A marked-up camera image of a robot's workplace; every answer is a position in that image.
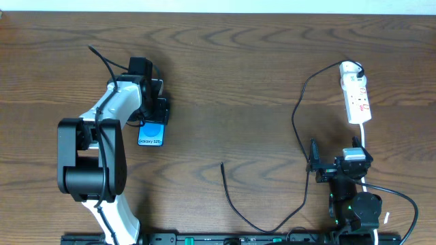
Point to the small white paper tag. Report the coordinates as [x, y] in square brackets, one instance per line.
[386, 218]

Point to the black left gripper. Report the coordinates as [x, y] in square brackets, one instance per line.
[162, 111]

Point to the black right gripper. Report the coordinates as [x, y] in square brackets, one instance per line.
[330, 167]

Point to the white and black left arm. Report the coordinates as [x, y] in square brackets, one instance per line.
[92, 166]

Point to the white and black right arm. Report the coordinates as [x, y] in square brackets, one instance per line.
[355, 213]

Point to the white power strip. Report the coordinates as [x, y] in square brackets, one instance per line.
[353, 82]

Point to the blue Galaxy S25+ smartphone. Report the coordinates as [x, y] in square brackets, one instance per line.
[151, 134]

